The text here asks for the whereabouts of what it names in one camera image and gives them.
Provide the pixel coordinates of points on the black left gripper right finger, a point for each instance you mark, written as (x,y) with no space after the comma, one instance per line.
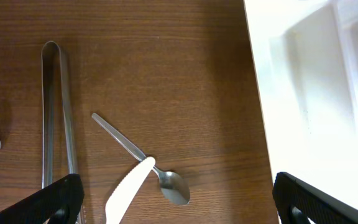
(299,202)

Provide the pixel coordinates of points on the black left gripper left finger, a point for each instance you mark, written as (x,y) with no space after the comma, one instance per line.
(58,203)

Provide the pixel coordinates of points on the white plastic knife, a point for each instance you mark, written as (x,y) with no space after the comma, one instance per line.
(124,193)

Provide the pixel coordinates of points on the small steel teaspoon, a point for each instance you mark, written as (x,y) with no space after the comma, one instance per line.
(173,187)

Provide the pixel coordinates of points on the white cutlery tray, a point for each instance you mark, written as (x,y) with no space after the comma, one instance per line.
(306,62)

